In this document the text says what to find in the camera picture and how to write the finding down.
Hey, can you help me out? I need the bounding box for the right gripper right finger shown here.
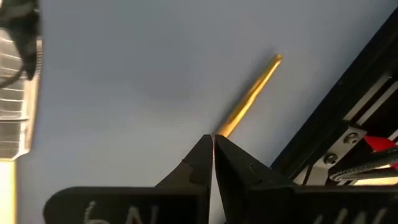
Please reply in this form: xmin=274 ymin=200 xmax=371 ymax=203
xmin=215 ymin=134 xmax=398 ymax=224

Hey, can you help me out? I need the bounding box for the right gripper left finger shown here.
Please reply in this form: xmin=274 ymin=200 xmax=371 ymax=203
xmin=43 ymin=134 xmax=214 ymax=224

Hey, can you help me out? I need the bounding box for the red clip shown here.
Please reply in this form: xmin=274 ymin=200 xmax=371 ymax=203
xmin=363 ymin=134 xmax=398 ymax=170

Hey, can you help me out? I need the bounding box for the silver corner bracket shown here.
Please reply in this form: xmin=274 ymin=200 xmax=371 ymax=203
xmin=292 ymin=126 xmax=369 ymax=186

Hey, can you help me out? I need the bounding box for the black braided cable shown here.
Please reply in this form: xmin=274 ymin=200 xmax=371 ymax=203
xmin=328 ymin=148 xmax=398 ymax=184

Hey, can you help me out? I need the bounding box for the black metal table frame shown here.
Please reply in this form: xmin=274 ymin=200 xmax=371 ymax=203
xmin=270 ymin=9 xmax=398 ymax=187

